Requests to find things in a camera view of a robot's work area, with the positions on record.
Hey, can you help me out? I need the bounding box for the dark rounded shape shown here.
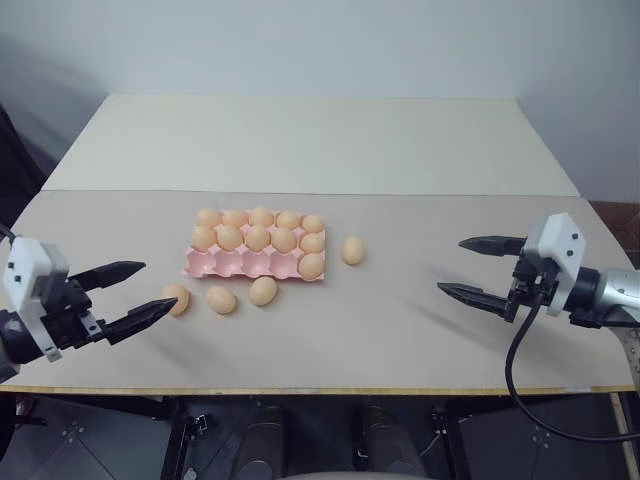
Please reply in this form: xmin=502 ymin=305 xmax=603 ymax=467
xmin=352 ymin=402 xmax=426 ymax=480
xmin=237 ymin=404 xmax=287 ymax=480

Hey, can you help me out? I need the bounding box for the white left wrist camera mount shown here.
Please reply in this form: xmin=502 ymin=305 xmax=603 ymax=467
xmin=2 ymin=236 xmax=70 ymax=363

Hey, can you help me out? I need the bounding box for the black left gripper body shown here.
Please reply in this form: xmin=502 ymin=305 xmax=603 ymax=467
xmin=37 ymin=272 xmax=109 ymax=352

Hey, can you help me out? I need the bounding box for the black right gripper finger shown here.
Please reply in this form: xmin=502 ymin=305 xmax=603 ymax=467
xmin=436 ymin=281 xmax=512 ymax=318
xmin=458 ymin=235 xmax=527 ymax=259

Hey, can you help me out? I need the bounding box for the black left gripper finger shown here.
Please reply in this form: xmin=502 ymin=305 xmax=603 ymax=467
xmin=102 ymin=296 xmax=179 ymax=348
xmin=68 ymin=260 xmax=147 ymax=293

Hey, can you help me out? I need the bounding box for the pink plastic egg tray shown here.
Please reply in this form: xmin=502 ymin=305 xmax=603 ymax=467
xmin=180 ymin=212 xmax=329 ymax=284

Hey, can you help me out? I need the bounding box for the wooden table leg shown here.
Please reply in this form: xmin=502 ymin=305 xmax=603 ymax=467
xmin=608 ymin=392 xmax=634 ymax=480

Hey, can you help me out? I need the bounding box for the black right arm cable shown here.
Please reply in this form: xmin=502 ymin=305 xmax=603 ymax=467
xmin=504 ymin=287 xmax=640 ymax=444

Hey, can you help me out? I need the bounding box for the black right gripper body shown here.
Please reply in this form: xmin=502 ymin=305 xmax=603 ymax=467
xmin=504 ymin=245 xmax=560 ymax=325

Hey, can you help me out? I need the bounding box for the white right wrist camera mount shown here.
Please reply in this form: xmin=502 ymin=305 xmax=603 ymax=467
xmin=519 ymin=212 xmax=588 ymax=319

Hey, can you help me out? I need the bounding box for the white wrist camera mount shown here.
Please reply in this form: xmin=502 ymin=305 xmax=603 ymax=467
xmin=519 ymin=212 xmax=588 ymax=319
xmin=2 ymin=236 xmax=70 ymax=363

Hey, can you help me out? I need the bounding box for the black metal frame strut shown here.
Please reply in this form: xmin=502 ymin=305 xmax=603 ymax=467
xmin=429 ymin=407 xmax=469 ymax=480
xmin=160 ymin=412 xmax=206 ymax=480

